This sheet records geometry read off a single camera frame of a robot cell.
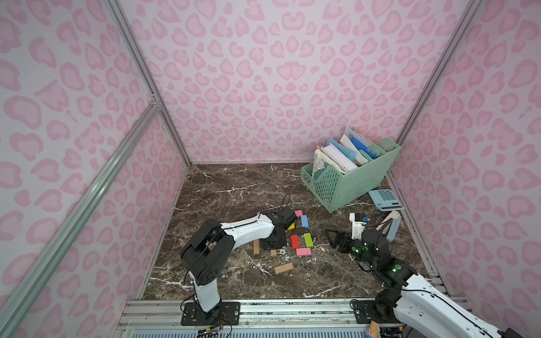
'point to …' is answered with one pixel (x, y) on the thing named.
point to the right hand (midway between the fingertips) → (331, 232)
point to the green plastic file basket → (335, 190)
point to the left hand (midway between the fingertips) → (279, 243)
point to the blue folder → (361, 146)
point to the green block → (309, 242)
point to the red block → (295, 240)
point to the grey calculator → (385, 200)
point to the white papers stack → (338, 159)
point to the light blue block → (304, 221)
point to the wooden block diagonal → (273, 252)
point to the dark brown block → (299, 231)
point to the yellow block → (291, 227)
